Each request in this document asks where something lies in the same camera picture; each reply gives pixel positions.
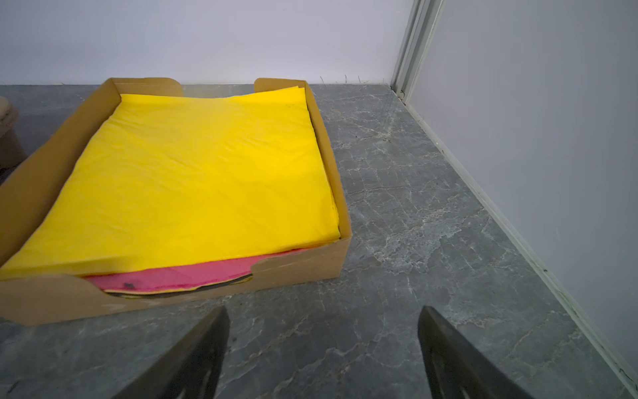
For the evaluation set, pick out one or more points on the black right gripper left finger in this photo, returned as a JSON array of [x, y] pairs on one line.
[[191, 369]]

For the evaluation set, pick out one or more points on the cardboard napkin tray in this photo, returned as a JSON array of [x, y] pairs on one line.
[[30, 191]]

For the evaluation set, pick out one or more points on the stacked pulp cup carriers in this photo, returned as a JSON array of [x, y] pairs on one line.
[[12, 152]]

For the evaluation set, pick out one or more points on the yellow napkin stack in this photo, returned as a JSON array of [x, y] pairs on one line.
[[171, 181]]

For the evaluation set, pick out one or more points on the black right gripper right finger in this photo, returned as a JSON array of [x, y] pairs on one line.
[[455, 368]]

